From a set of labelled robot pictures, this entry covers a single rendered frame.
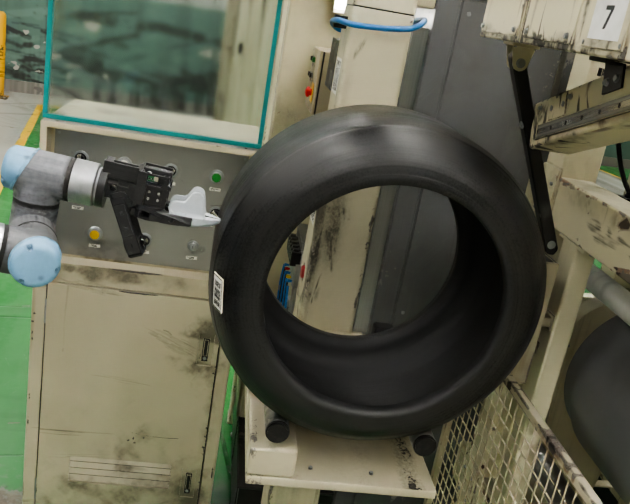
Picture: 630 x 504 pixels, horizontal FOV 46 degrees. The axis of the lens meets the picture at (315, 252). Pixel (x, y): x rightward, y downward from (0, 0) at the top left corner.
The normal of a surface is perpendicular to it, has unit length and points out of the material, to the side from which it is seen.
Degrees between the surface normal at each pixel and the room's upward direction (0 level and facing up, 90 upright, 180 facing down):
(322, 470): 0
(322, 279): 90
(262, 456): 90
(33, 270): 90
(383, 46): 90
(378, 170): 80
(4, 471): 0
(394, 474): 0
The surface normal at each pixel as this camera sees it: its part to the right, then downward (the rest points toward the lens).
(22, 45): 0.25, 0.34
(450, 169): 0.16, 0.16
